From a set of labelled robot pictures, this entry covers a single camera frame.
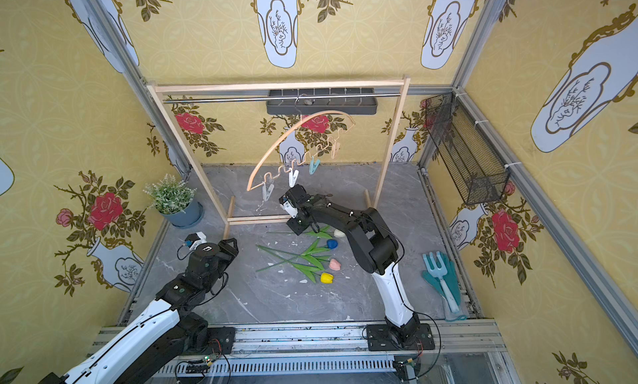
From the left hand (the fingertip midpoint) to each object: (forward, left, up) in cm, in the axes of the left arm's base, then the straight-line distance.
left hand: (239, 241), depth 83 cm
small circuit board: (-31, +5, -9) cm, 33 cm away
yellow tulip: (-7, -24, -9) cm, 27 cm away
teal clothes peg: (+16, -25, +19) cm, 35 cm away
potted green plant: (+16, +25, +4) cm, 30 cm away
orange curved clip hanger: (+51, -16, -12) cm, 55 cm away
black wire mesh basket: (+21, -86, +9) cm, 89 cm away
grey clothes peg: (+5, -11, +19) cm, 23 cm away
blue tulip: (+2, -31, -9) cm, 32 cm away
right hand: (+11, -18, -10) cm, 23 cm away
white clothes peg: (+11, -19, +19) cm, 29 cm away
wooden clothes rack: (+16, +9, -9) cm, 21 cm away
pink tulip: (-5, -32, -9) cm, 33 cm away
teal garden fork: (-9, -69, -10) cm, 70 cm away
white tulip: (+7, -35, -9) cm, 36 cm away
